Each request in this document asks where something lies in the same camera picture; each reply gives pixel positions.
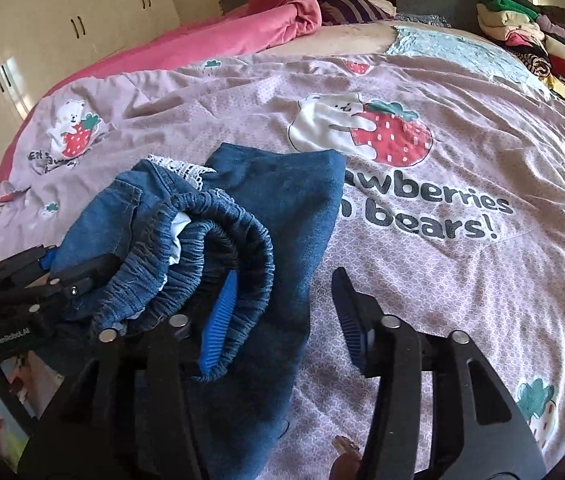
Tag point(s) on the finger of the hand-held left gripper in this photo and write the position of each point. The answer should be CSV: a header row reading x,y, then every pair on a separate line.
x,y
70,287
17,265

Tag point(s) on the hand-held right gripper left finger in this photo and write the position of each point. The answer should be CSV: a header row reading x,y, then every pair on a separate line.
x,y
220,320

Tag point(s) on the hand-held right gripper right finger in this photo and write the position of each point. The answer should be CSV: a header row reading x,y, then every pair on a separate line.
x,y
350,320

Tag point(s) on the blue denim pants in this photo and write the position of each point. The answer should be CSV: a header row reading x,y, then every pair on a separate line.
x,y
272,220

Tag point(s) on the lilac strawberry bear printed blanket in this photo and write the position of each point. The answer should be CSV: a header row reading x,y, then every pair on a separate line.
x,y
462,285

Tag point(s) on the small brown object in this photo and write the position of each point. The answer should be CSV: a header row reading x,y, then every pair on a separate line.
x,y
346,455

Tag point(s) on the cream wardrobe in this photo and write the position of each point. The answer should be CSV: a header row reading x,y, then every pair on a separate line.
x,y
62,25

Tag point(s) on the pink duvet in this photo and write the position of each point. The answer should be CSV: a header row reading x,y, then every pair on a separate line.
x,y
222,35

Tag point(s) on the light blue quilted cloth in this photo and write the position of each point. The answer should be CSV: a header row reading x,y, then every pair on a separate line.
x,y
462,52

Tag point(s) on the striped dark pillow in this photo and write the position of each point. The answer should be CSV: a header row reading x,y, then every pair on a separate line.
x,y
347,7

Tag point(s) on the pile of folded clothes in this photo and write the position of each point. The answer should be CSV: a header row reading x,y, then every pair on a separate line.
x,y
547,45

